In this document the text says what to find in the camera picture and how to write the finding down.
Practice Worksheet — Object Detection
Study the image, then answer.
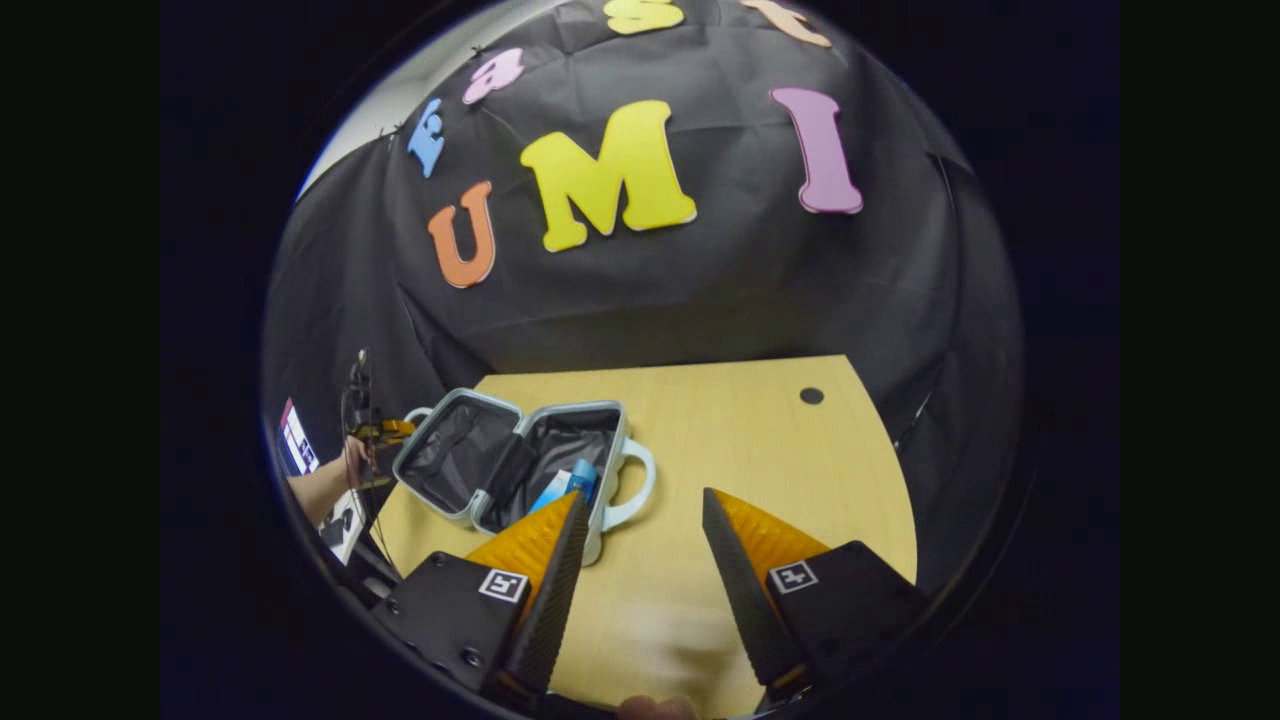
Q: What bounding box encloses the light blue suitcase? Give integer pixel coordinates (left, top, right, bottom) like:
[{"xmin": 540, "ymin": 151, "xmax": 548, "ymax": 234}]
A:
[{"xmin": 392, "ymin": 387, "xmax": 659, "ymax": 568}]

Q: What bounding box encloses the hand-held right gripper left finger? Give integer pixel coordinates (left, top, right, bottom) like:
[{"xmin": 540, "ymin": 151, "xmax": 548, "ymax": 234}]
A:
[{"xmin": 370, "ymin": 489, "xmax": 592, "ymax": 709}]

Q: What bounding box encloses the black backdrop cloth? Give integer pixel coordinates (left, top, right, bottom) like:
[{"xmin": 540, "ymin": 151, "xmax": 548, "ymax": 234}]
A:
[{"xmin": 262, "ymin": 0, "xmax": 1023, "ymax": 601}]

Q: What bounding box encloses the white box with black marks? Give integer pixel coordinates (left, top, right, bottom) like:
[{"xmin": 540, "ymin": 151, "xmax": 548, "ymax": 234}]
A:
[{"xmin": 318, "ymin": 488, "xmax": 368, "ymax": 567}]

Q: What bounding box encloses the white red and blue poster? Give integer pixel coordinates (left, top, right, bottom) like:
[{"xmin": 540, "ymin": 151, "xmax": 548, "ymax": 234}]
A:
[{"xmin": 278, "ymin": 398, "xmax": 321, "ymax": 477}]

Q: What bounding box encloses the white and blue cream tube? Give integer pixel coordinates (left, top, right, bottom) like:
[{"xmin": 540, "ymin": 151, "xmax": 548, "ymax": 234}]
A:
[{"xmin": 528, "ymin": 468, "xmax": 575, "ymax": 517}]

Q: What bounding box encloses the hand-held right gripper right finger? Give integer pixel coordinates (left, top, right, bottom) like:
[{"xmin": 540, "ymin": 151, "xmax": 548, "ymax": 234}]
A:
[{"xmin": 701, "ymin": 487, "xmax": 933, "ymax": 704}]

